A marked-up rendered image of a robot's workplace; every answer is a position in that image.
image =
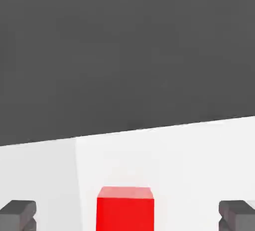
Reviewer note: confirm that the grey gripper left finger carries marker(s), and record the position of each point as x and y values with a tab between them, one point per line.
16	216

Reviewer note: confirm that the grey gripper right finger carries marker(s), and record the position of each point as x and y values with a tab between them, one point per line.
238	217

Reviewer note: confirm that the small red cube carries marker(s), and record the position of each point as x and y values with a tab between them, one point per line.
125	213

